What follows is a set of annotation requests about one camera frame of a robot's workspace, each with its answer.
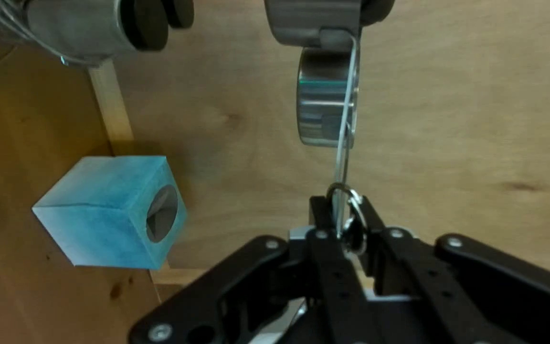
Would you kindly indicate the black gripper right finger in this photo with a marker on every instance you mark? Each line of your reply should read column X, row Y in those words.
column 478, row 292

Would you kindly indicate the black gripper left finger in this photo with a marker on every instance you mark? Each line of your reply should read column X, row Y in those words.
column 276, row 279

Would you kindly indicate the small steel measuring cup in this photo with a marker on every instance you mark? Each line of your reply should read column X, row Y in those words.
column 324, row 95

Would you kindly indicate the large steel measuring cup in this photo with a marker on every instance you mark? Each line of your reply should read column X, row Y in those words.
column 314, row 21

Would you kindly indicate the teal tissue box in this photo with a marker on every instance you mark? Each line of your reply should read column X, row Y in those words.
column 104, row 210

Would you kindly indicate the large plywood board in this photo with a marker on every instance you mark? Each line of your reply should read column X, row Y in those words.
column 478, row 95

